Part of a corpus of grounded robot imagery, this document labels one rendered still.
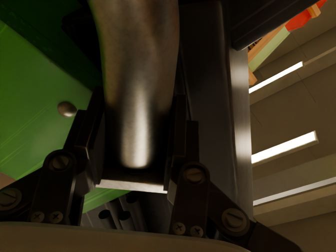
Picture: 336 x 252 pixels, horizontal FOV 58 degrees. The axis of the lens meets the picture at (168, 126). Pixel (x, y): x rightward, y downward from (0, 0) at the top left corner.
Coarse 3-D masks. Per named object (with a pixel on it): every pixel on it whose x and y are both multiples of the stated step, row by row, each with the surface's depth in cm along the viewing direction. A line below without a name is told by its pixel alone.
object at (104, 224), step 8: (112, 200) 24; (128, 200) 24; (136, 200) 24; (112, 208) 24; (120, 208) 25; (136, 208) 24; (104, 216) 23; (120, 216) 23; (128, 216) 22; (136, 216) 24; (104, 224) 23; (112, 224) 23; (120, 224) 25; (128, 224) 23; (136, 224) 25; (144, 224) 25
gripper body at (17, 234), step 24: (0, 240) 9; (24, 240) 9; (48, 240) 9; (72, 240) 9; (96, 240) 9; (120, 240) 9; (144, 240) 9; (168, 240) 9; (192, 240) 9; (216, 240) 10
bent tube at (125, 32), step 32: (96, 0) 9; (128, 0) 9; (160, 0) 9; (128, 32) 10; (160, 32) 10; (128, 64) 10; (160, 64) 11; (128, 96) 12; (160, 96) 12; (128, 128) 13; (160, 128) 13; (128, 160) 14; (160, 160) 15; (160, 192) 15
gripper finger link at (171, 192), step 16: (176, 96) 14; (176, 112) 14; (176, 128) 13; (192, 128) 14; (176, 144) 12; (192, 144) 13; (176, 160) 12; (192, 160) 13; (176, 176) 12; (208, 208) 11; (224, 208) 11; (240, 208) 11; (208, 224) 12; (224, 224) 11; (240, 224) 11
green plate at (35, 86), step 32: (0, 0) 14; (32, 0) 17; (64, 0) 20; (0, 32) 14; (32, 32) 14; (64, 32) 18; (0, 64) 15; (32, 64) 15; (64, 64) 15; (0, 96) 17; (32, 96) 16; (64, 96) 16; (0, 128) 19; (32, 128) 18; (64, 128) 18; (0, 160) 21; (32, 160) 21; (96, 192) 23
